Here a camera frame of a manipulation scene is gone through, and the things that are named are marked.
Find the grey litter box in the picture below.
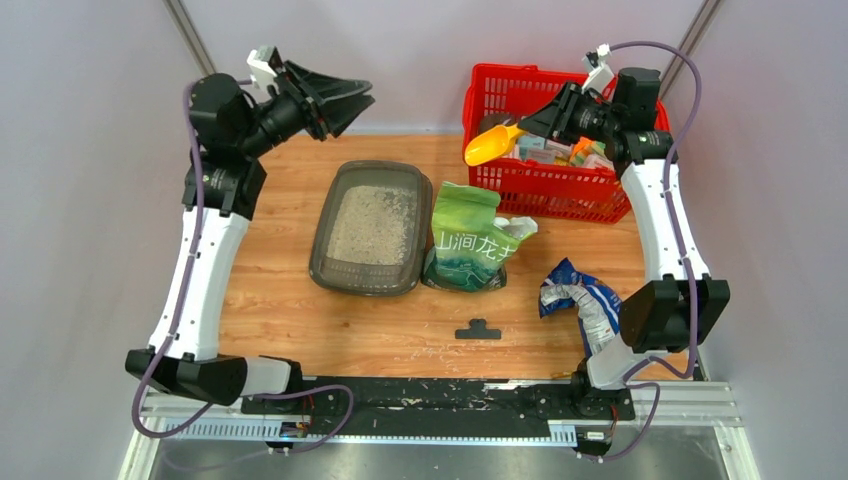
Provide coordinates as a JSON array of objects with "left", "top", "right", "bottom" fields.
[{"left": 308, "top": 160, "right": 433, "bottom": 297}]

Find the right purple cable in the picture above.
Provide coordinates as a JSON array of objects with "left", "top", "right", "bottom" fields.
[{"left": 576, "top": 40, "right": 704, "bottom": 464}]

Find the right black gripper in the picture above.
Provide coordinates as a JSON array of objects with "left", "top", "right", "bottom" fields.
[{"left": 519, "top": 81, "right": 623, "bottom": 147}]

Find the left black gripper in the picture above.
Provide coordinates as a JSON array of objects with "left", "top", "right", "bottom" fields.
[{"left": 236, "top": 60, "right": 373, "bottom": 159}]

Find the blue crumpled bag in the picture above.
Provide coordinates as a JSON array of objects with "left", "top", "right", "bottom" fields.
[{"left": 538, "top": 258, "right": 622, "bottom": 357}]

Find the aluminium rail frame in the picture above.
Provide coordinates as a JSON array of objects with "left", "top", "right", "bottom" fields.
[{"left": 141, "top": 381, "right": 757, "bottom": 479}]

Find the purple cable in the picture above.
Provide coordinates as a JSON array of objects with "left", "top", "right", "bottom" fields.
[
  {"left": 131, "top": 78, "right": 356, "bottom": 458},
  {"left": 576, "top": 40, "right": 704, "bottom": 464}
]

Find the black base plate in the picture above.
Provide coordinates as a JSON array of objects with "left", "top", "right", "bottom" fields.
[{"left": 241, "top": 376, "right": 635, "bottom": 439}]

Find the green litter bag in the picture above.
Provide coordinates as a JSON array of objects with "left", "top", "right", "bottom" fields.
[{"left": 421, "top": 182, "right": 538, "bottom": 293}]

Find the yellow plastic scoop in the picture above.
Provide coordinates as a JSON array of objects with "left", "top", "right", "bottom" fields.
[{"left": 464, "top": 124, "right": 526, "bottom": 166}]

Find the black bag clip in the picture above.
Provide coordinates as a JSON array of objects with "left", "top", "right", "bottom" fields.
[{"left": 454, "top": 318, "right": 502, "bottom": 340}]

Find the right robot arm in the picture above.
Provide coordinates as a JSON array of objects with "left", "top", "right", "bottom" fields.
[{"left": 518, "top": 67, "right": 730, "bottom": 419}]

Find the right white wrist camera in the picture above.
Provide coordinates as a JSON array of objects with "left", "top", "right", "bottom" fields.
[{"left": 581, "top": 44, "right": 615, "bottom": 93}]

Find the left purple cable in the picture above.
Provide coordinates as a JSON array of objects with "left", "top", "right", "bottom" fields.
[{"left": 131, "top": 78, "right": 356, "bottom": 458}]

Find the brown round item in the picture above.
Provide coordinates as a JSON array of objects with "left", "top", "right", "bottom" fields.
[{"left": 477, "top": 112, "right": 517, "bottom": 134}]

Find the orange box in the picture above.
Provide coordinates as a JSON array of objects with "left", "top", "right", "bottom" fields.
[{"left": 567, "top": 137, "right": 606, "bottom": 168}]

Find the red shopping basket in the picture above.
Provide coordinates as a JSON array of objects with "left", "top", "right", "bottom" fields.
[{"left": 463, "top": 63, "right": 673, "bottom": 224}]

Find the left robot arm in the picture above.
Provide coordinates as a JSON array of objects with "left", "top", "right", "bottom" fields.
[{"left": 125, "top": 61, "right": 374, "bottom": 415}]

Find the pink grey box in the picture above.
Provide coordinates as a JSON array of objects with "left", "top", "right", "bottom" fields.
[{"left": 519, "top": 147, "right": 571, "bottom": 166}]

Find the teal small box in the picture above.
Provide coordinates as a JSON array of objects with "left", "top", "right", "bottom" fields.
[{"left": 516, "top": 134, "right": 547, "bottom": 150}]

